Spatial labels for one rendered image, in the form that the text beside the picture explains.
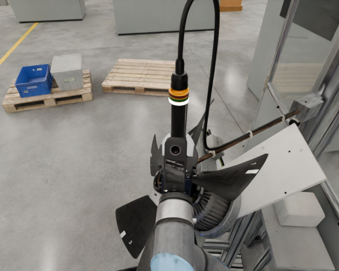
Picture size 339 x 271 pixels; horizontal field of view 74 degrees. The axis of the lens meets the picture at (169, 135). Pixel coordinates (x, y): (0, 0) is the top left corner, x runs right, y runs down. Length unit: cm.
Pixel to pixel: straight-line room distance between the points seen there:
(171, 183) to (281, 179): 48
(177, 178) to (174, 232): 11
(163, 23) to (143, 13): 54
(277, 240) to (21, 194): 227
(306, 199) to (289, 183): 42
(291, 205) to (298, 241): 16
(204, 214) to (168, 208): 44
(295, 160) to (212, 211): 34
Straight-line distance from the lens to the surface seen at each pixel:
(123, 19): 618
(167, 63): 430
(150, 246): 78
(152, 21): 622
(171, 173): 47
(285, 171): 87
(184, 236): 43
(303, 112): 101
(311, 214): 122
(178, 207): 45
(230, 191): 60
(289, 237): 125
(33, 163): 292
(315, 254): 126
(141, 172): 244
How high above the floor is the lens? 189
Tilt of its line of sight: 42 degrees down
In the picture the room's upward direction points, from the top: straight up
